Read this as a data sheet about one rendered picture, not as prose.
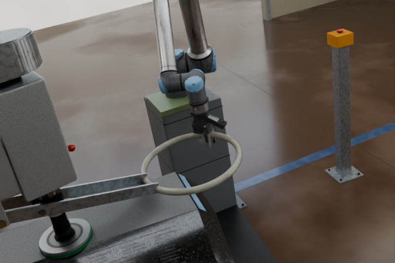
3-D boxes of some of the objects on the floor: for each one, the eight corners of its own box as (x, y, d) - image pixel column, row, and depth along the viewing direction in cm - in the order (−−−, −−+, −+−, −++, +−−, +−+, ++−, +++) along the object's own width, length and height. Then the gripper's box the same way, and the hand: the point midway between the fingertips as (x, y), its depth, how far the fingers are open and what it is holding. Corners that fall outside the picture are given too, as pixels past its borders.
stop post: (364, 175, 334) (362, 31, 287) (340, 184, 330) (335, 39, 283) (347, 162, 352) (344, 24, 305) (324, 171, 347) (317, 31, 301)
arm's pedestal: (158, 196, 352) (134, 95, 316) (217, 174, 367) (200, 75, 330) (181, 233, 310) (156, 122, 273) (247, 206, 324) (231, 97, 287)
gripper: (196, 104, 236) (205, 139, 246) (186, 116, 227) (196, 152, 236) (211, 104, 232) (220, 140, 242) (201, 117, 223) (211, 153, 232)
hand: (213, 144), depth 237 cm, fingers closed on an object, 5 cm apart
